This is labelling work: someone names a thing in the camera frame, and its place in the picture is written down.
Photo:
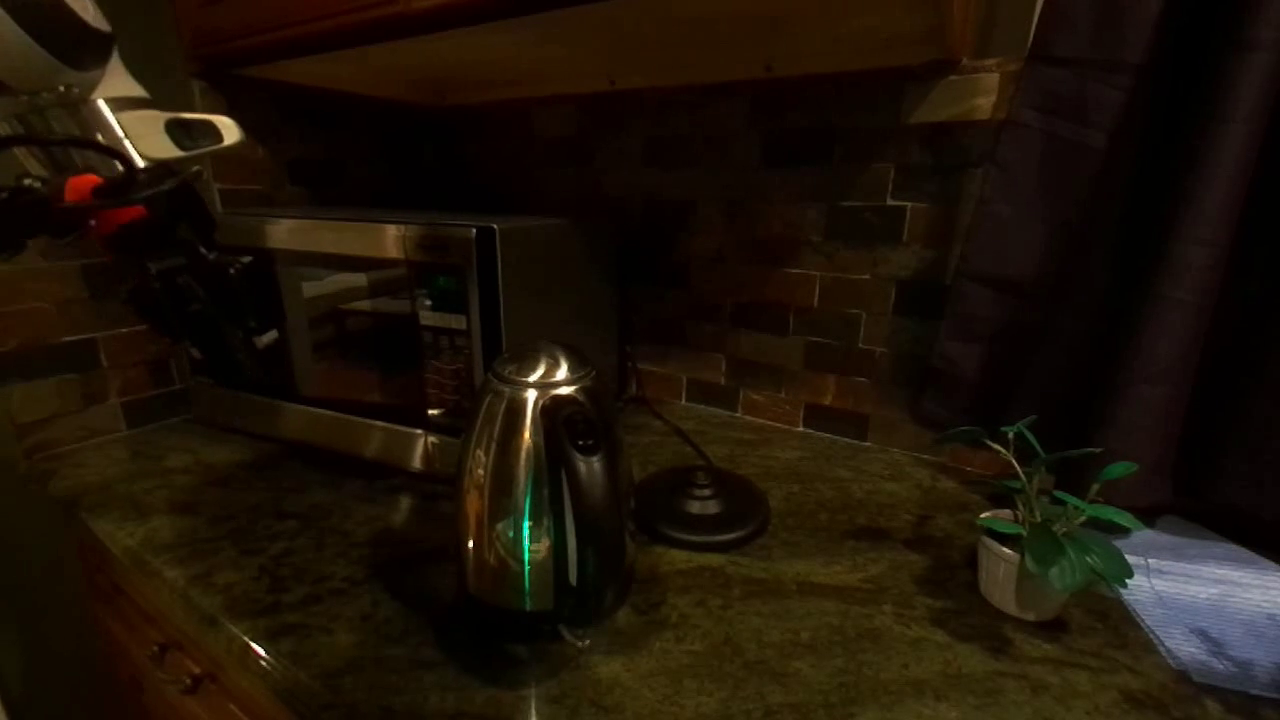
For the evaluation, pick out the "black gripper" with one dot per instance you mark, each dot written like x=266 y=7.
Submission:
x=178 y=276

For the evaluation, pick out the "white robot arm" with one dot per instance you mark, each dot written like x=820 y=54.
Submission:
x=93 y=154

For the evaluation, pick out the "stainless steel microwave oven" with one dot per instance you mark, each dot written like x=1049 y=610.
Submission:
x=382 y=326

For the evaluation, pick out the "wooden upper cabinet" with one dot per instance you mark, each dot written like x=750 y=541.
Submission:
x=509 y=51

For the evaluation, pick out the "wooden base cabinets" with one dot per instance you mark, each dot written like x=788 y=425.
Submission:
x=83 y=636

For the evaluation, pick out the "stainless steel electric kettle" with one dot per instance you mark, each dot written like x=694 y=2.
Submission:
x=540 y=503

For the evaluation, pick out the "black kettle base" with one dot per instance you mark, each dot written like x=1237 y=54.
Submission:
x=702 y=509

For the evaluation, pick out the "green plant in white pot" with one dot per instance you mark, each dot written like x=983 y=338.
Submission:
x=1044 y=547

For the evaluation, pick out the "light blue cloth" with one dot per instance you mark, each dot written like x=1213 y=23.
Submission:
x=1210 y=607

